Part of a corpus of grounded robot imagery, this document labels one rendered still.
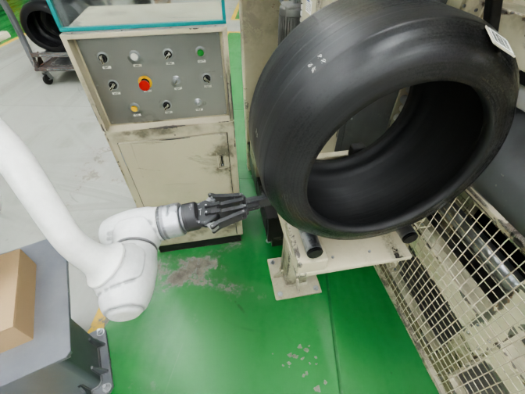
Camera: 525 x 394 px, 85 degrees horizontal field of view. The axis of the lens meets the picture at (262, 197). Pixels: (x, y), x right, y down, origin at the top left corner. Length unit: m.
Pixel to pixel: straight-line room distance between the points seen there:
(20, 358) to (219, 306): 0.91
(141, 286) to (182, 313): 1.09
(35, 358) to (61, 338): 0.07
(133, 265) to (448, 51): 0.69
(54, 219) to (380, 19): 0.66
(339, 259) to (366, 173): 0.30
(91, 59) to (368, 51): 1.03
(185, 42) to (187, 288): 1.27
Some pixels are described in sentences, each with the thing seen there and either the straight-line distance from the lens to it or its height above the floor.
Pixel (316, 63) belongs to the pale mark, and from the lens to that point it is 0.54.
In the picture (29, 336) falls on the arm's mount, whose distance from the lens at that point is 1.16.
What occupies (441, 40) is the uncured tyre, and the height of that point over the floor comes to 1.42.
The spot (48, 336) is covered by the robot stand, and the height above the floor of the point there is 0.65.
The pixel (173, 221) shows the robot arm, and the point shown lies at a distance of 0.75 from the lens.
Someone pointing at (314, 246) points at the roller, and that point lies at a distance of 0.79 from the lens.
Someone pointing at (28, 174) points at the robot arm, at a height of 1.22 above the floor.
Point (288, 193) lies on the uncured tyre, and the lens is 0.61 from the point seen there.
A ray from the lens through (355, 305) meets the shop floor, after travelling 1.79.
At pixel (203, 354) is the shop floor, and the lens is 1.65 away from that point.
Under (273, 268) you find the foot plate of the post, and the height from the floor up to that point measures 0.01.
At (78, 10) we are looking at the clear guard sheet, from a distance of 1.25.
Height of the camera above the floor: 1.56
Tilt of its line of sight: 45 degrees down
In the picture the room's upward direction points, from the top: straight up
